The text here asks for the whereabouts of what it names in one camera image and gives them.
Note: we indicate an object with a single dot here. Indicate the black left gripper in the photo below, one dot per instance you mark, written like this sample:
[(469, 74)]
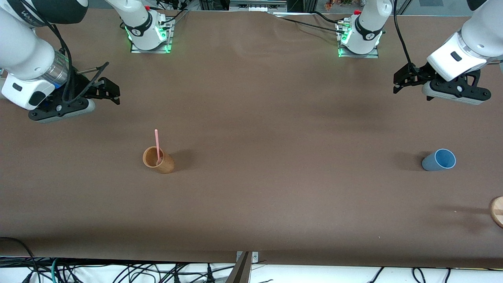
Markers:
[(421, 74)]

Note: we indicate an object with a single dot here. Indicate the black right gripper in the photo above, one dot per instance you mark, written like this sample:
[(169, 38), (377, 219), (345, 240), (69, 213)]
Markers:
[(83, 89)]

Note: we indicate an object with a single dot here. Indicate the pink straw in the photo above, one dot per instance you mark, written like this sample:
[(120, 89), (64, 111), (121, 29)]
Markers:
[(157, 145)]

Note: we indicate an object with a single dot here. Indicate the blue cup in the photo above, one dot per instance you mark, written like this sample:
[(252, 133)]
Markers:
[(438, 161)]

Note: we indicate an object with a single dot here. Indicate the brown wooden cup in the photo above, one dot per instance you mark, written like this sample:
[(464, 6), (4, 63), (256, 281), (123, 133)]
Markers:
[(165, 165)]

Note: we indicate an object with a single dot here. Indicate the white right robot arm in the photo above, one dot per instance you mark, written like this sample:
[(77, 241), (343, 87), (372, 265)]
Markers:
[(23, 51)]

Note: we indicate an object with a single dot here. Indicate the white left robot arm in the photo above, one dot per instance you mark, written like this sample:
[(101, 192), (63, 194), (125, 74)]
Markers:
[(467, 47)]

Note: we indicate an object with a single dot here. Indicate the colourful background object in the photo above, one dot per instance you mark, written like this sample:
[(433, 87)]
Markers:
[(338, 4)]

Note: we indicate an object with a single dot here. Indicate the round wooden disc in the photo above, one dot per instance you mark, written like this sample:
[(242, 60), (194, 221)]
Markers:
[(497, 212)]

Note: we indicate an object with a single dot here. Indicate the grey equipment box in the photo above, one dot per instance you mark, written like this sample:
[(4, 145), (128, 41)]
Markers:
[(257, 4)]

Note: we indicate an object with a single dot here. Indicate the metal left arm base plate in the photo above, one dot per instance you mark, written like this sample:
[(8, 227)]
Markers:
[(353, 55)]

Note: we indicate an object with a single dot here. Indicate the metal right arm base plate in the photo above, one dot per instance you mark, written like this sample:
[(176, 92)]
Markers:
[(167, 43)]

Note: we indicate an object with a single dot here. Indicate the small metal table bracket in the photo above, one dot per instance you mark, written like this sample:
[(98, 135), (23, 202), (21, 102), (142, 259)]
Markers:
[(255, 257)]

